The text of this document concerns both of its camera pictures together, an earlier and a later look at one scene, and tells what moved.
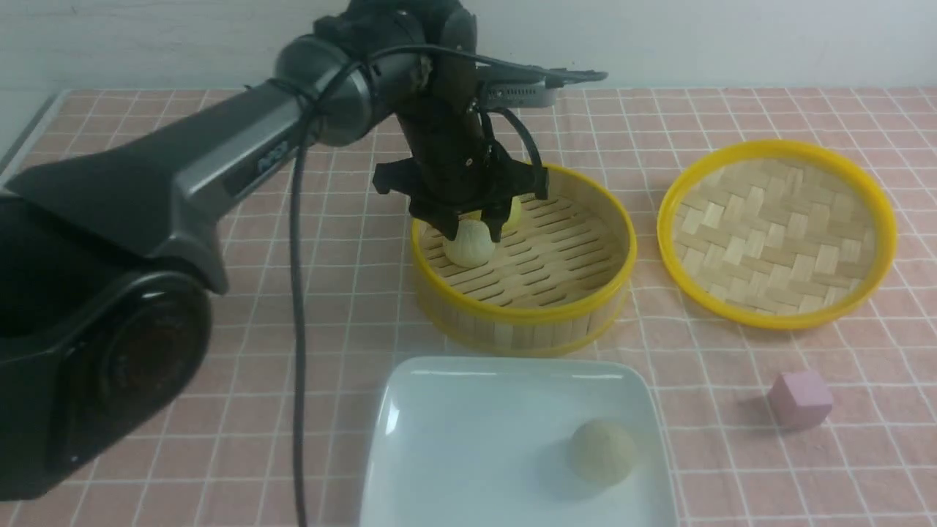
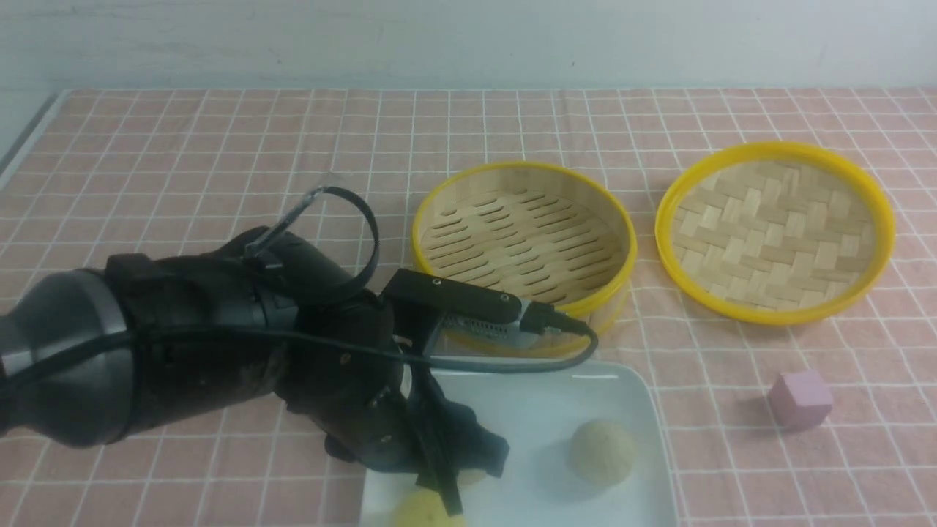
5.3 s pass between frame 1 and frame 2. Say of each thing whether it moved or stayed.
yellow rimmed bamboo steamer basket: stayed
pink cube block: stayed
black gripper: moved
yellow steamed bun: moved
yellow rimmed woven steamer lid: stayed
